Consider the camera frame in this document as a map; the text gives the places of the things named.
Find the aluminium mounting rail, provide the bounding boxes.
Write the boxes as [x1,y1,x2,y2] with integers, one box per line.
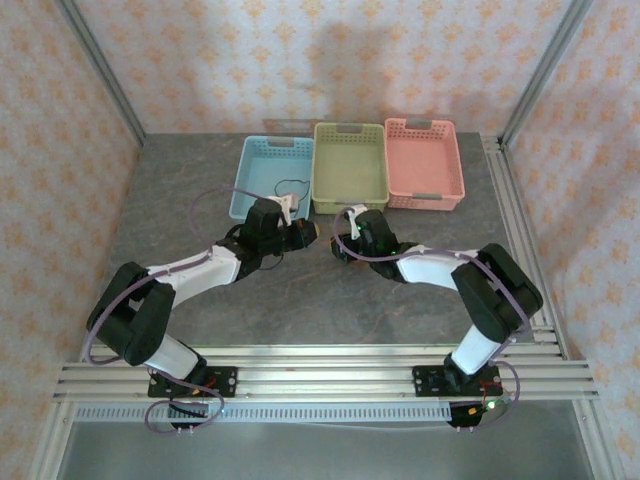
[52,343,600,401]

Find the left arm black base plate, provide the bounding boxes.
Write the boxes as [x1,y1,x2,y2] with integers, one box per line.
[147,366,239,400]

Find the aluminium frame post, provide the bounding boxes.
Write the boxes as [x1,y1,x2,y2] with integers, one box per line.
[53,0,148,147]
[499,0,595,147]

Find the grey metal shelf panel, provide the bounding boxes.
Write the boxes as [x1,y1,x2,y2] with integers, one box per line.
[54,422,599,480]

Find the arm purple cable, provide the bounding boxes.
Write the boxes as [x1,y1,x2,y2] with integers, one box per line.
[83,184,254,437]
[332,208,525,432]

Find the aluminium side rail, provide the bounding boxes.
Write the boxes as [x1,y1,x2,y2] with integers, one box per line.
[479,132,571,361]

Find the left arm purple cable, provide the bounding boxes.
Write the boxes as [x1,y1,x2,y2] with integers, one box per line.
[83,184,254,437]

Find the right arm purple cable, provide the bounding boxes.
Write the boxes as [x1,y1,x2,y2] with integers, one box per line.
[332,208,525,432]

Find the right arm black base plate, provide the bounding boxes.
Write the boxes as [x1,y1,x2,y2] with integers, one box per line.
[412,364,503,399]

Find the pink perforated plastic basket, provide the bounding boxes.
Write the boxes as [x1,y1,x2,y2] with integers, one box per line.
[383,117,467,211]

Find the slotted grey cable duct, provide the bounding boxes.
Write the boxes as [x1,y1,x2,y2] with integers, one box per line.
[73,402,454,424]

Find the blue perforated plastic basket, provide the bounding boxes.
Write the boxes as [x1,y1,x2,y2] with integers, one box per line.
[228,135,316,224]

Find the green perforated plastic basket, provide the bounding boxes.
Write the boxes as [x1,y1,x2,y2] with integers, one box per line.
[310,122,391,216]

